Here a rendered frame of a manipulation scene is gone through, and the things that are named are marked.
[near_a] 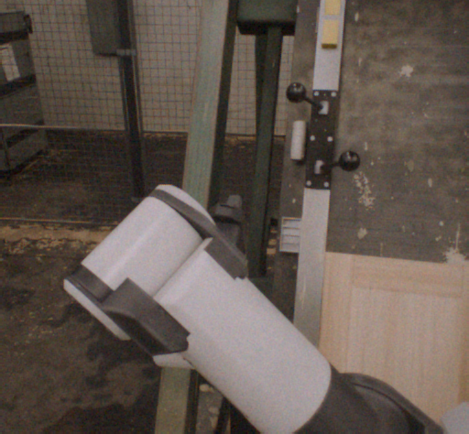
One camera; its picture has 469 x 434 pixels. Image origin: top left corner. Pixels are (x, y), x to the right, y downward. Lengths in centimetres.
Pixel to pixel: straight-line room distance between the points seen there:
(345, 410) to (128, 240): 24
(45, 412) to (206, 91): 179
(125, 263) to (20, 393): 218
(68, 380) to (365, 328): 181
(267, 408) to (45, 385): 217
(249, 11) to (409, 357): 80
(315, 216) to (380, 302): 21
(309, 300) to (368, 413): 48
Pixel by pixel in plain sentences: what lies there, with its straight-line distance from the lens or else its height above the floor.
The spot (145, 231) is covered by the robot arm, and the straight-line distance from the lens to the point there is 42.
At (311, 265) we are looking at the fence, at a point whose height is 123.
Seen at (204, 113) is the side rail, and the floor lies 148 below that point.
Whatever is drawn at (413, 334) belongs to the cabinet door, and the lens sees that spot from 101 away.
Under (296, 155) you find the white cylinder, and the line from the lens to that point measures 99.
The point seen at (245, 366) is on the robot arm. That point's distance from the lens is 42.
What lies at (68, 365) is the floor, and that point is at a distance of 263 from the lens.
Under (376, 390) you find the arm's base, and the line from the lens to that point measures 53.
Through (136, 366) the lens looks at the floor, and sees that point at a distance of 254.
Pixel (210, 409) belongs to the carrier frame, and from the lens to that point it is 127.
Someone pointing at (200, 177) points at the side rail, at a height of 137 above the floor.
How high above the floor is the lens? 173
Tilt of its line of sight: 25 degrees down
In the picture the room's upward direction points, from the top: straight up
